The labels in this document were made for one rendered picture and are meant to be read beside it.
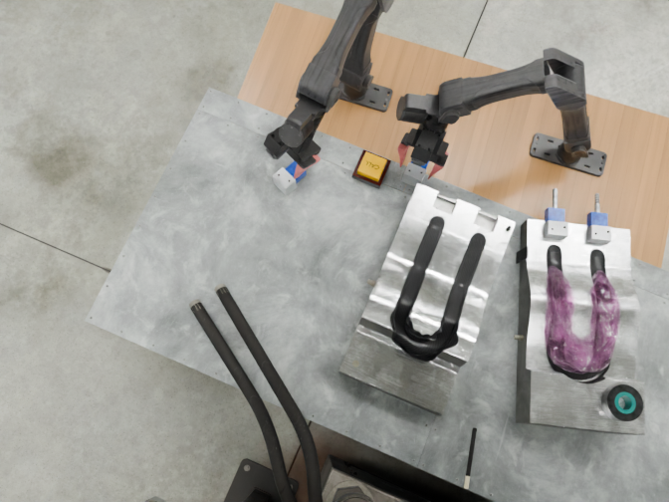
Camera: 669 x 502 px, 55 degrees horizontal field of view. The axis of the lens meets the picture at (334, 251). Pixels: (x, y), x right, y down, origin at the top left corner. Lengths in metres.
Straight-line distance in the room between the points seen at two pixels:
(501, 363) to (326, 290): 0.47
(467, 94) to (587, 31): 1.67
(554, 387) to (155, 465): 1.45
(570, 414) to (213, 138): 1.12
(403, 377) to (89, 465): 1.35
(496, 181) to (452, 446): 0.69
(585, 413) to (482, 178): 0.64
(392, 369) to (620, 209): 0.75
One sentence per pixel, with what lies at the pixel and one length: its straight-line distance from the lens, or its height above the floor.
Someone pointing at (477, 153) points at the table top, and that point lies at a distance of 1.77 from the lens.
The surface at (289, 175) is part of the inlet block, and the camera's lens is 1.64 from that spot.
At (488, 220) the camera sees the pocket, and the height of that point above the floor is 0.86.
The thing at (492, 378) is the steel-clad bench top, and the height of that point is 0.80.
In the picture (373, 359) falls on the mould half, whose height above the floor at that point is 0.86.
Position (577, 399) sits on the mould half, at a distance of 1.58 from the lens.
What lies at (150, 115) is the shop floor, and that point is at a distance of 2.75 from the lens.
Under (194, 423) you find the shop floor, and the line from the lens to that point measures 2.42.
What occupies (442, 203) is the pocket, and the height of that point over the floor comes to 0.86.
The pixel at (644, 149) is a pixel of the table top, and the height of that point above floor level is 0.80.
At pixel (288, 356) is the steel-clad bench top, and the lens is 1.58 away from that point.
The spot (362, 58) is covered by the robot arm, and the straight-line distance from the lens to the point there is 1.61.
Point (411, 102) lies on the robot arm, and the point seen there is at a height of 1.06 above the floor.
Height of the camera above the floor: 2.37
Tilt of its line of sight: 75 degrees down
